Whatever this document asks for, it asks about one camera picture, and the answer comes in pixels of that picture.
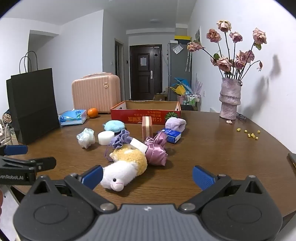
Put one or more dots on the red cardboard box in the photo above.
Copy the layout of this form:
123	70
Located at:
138	118

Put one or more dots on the brown cardboard box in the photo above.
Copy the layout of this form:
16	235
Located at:
160	97

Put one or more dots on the blue wet wipes pack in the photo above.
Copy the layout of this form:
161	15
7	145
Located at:
71	117

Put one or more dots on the dried pink rose bouquet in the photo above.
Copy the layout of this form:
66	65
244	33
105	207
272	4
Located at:
223	63

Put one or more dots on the woven rattan ball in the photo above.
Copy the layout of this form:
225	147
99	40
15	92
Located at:
7	116

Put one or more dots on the round ceiling light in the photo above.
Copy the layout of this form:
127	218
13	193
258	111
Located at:
154	20

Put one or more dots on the wall poster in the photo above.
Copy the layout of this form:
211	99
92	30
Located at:
197	34

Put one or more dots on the purple ruffled scrunchie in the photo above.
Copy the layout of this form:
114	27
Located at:
120	139

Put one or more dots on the dark brown entrance door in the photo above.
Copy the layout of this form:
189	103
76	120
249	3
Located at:
145	81

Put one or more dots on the pink bucket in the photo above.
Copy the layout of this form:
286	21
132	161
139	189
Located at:
180	98

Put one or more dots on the small blue carton box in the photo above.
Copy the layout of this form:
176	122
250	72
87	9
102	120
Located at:
172	135

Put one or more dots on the white paper notice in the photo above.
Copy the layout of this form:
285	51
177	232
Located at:
143	60

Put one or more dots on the white foam block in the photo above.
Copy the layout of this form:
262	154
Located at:
138	144

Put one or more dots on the black eyeglasses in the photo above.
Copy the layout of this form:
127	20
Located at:
241	117

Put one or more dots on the black paper shopping bag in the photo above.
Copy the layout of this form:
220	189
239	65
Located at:
34	104

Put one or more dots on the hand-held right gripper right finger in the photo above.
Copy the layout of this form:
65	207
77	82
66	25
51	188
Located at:
203	177

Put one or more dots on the grey refrigerator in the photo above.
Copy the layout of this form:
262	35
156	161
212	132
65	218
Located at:
180	69

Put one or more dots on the purple feather decoration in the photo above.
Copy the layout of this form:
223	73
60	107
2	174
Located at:
198	84

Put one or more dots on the scattered yellow crumbs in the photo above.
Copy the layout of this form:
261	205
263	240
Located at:
251	134

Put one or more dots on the pink textured vase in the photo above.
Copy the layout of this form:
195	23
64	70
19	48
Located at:
230	99

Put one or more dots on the white cylinder roll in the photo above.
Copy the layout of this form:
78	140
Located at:
106	138

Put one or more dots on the white trolley with bottles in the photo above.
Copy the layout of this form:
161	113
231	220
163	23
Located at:
193	99

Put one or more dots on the pink ribbed suitcase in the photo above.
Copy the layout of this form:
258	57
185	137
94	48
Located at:
92	95

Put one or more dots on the dark side door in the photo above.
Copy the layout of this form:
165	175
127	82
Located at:
119	69

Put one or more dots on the blue folded rack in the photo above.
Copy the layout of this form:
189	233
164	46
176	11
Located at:
182	82

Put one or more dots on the black flat object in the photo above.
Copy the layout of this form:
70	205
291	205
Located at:
292	160

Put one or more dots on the light blue plush puff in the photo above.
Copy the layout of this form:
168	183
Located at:
114	126

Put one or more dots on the lavender towel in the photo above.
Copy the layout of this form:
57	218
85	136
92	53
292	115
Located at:
175	124

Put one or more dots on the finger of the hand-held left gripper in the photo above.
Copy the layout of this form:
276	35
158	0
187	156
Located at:
46	163
15	150

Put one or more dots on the clear plastic pouch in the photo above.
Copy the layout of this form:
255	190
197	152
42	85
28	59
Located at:
177	49

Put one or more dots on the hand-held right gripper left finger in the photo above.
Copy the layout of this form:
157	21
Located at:
92	176

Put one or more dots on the white and yellow plush toy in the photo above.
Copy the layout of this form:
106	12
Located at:
127	166

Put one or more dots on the pink satin bonnet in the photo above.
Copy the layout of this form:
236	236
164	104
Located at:
155	150

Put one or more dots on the orange fruit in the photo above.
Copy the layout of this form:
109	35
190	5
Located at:
92	112

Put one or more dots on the iridescent plastic bag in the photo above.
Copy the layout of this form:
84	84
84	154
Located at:
86	138

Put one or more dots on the pink layered sponge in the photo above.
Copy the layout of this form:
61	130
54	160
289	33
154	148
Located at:
147	127

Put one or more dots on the yellow and black box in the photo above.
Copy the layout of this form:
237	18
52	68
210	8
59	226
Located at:
182	38

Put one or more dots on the folded clear umbrella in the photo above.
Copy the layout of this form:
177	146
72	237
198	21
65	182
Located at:
188	61

